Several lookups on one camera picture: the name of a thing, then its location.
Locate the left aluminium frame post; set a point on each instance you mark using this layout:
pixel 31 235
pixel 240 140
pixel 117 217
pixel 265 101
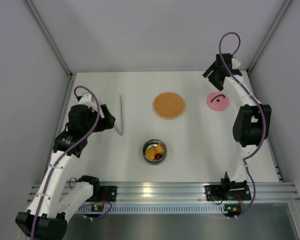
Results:
pixel 47 35

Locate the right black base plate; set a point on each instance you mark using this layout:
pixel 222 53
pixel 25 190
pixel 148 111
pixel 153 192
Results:
pixel 216 193

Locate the aluminium mounting rail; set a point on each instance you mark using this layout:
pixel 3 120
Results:
pixel 196 192

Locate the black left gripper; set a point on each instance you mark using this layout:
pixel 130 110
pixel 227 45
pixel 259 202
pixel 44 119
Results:
pixel 106 119

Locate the orange round cookie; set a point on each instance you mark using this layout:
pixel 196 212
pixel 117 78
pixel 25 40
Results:
pixel 152 151

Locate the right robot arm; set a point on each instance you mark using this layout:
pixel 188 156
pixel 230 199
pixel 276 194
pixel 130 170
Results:
pixel 251 125

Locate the pink lunch box lid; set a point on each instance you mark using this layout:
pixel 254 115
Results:
pixel 217 101

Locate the aluminium frame post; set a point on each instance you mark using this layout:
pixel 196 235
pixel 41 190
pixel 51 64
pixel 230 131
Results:
pixel 270 33
pixel 47 35

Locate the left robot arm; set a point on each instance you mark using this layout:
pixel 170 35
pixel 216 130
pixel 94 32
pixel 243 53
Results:
pixel 48 215

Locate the yellow maple leaf cookie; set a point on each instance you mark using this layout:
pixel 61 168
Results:
pixel 159 148

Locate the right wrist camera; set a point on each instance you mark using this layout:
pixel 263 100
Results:
pixel 235 63

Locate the woven bamboo tray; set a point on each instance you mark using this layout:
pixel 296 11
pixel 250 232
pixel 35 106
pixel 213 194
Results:
pixel 169 105

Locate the right aluminium frame post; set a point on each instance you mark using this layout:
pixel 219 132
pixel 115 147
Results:
pixel 270 33

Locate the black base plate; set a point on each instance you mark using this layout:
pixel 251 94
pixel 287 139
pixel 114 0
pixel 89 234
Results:
pixel 216 193
pixel 104 193

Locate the green sandwich cookie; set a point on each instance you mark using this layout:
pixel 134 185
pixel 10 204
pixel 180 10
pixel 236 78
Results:
pixel 147 149

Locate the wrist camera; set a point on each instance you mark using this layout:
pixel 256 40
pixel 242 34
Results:
pixel 235 63
pixel 88 100

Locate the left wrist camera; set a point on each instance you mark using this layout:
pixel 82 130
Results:
pixel 88 100

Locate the stainless steel tongs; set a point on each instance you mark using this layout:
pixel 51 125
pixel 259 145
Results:
pixel 119 126

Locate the round steel lunch box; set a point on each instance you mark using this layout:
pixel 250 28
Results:
pixel 153 142

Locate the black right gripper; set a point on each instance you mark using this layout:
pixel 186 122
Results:
pixel 215 74

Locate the slotted cable duct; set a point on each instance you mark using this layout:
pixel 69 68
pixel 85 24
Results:
pixel 195 208

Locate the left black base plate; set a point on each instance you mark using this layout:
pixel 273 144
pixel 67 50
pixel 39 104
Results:
pixel 104 193

